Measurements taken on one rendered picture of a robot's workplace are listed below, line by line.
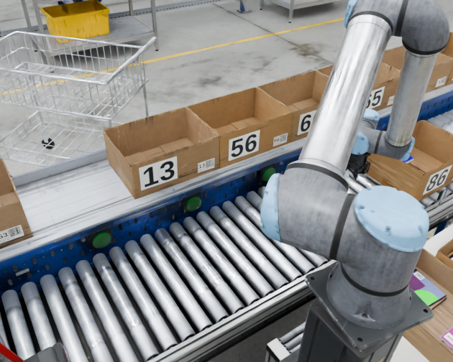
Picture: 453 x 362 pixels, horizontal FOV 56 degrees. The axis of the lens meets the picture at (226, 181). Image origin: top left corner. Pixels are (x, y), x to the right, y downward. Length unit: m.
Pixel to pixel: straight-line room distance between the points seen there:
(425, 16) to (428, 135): 1.21
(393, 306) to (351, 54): 0.60
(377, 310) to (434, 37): 0.70
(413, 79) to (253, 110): 1.02
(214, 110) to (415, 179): 0.95
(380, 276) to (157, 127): 1.29
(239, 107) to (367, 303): 1.37
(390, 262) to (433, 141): 1.52
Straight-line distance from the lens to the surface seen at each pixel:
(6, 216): 1.60
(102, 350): 1.48
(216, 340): 1.49
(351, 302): 1.01
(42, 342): 1.55
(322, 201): 0.92
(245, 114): 2.20
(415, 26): 1.25
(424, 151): 2.43
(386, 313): 1.02
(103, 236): 1.67
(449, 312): 1.69
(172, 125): 1.99
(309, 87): 2.42
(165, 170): 1.70
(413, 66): 1.36
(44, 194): 1.85
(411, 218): 0.91
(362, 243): 0.90
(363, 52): 1.14
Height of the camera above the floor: 1.99
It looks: 38 degrees down
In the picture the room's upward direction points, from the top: 1 degrees clockwise
